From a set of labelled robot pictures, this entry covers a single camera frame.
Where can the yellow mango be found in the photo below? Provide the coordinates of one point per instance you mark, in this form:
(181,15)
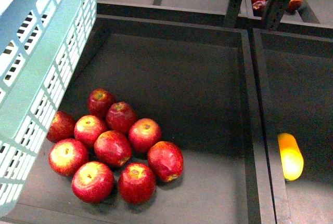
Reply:
(291,157)

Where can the light teal plastic basket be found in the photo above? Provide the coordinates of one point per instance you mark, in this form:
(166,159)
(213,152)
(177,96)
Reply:
(41,44)

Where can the red apple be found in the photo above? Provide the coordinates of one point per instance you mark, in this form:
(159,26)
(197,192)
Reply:
(166,160)
(62,127)
(99,102)
(143,134)
(88,128)
(137,183)
(67,156)
(113,148)
(121,116)
(93,182)

